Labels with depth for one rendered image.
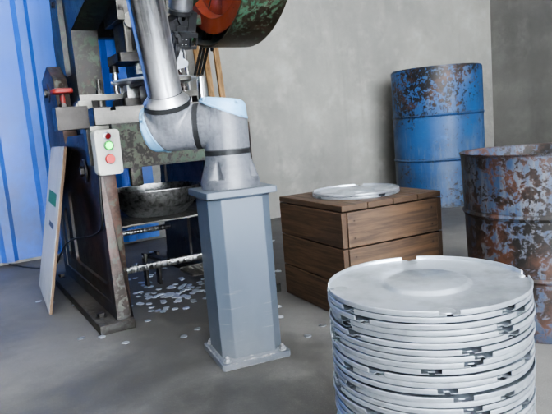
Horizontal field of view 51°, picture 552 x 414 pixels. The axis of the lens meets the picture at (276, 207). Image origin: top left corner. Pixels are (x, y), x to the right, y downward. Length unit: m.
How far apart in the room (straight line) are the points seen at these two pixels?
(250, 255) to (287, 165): 2.37
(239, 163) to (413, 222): 0.66
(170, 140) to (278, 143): 2.33
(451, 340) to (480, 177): 0.87
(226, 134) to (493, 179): 0.68
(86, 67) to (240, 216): 1.11
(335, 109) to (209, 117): 2.63
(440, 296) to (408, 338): 0.09
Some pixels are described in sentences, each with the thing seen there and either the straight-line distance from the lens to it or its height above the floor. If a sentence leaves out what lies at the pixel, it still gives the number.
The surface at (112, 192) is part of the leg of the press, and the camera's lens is 1.84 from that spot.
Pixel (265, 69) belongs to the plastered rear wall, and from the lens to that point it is 3.74.
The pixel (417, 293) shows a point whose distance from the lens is 0.83.
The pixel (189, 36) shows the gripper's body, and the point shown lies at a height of 0.89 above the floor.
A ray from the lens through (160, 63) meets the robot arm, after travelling 1.41.
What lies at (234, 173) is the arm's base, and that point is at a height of 0.49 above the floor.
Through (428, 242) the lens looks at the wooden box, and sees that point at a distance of 1.89.
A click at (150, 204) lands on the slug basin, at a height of 0.36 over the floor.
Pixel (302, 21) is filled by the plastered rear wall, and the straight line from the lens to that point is 3.94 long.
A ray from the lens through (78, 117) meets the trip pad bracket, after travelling 1.86.
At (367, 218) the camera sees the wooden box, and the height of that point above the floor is 0.30.
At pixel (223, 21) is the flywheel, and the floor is 1.01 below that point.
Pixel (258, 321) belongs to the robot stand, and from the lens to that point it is 1.50.
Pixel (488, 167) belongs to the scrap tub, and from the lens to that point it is 1.55.
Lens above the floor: 0.60
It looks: 8 degrees down
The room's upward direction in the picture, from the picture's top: 5 degrees counter-clockwise
